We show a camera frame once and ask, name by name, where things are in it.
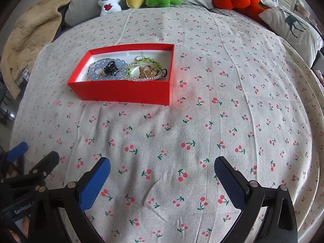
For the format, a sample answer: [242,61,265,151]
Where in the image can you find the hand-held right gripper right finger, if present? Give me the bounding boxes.
[214,156,298,243]

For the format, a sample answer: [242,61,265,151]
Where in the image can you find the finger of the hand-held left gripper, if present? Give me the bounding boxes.
[0,142,29,167]
[4,151,60,187]

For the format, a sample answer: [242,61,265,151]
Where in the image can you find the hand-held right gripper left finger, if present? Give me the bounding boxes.
[29,157,111,243]

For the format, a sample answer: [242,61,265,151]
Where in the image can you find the red cardboard box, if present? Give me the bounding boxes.
[67,43,176,106]

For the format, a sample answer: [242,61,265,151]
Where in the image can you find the blue large-bead bracelet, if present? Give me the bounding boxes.
[87,58,127,81]

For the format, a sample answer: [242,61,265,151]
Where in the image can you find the clear small-bead bracelet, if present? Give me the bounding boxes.
[121,64,169,83]

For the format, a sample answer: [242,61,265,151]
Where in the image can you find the black hair claw clip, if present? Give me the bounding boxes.
[102,60,119,77]

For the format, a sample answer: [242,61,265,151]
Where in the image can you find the gold hair clip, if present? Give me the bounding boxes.
[138,65,155,79]

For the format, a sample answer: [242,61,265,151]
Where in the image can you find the cherry print bedsheet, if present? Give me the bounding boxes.
[10,4,315,243]

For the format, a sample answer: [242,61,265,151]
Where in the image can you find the grey plaid cloth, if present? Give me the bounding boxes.
[15,67,34,88]

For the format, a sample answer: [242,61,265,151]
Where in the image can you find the white quilted mattress pad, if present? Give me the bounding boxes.
[278,34,324,243]

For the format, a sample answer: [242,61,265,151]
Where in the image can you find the beige quilted blanket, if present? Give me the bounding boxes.
[1,0,77,96]

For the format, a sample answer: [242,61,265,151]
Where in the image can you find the grey pillow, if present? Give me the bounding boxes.
[63,0,213,27]

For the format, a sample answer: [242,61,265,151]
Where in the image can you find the deer print pillow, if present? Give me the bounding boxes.
[258,6,324,68]

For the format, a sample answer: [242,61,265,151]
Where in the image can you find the white ghost plush toy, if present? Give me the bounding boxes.
[98,0,122,16]

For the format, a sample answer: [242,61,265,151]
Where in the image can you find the orange pumpkin plush toy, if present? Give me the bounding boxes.
[212,0,269,22]

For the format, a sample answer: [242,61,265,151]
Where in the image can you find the green bead bracelet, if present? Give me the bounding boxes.
[125,55,163,78]

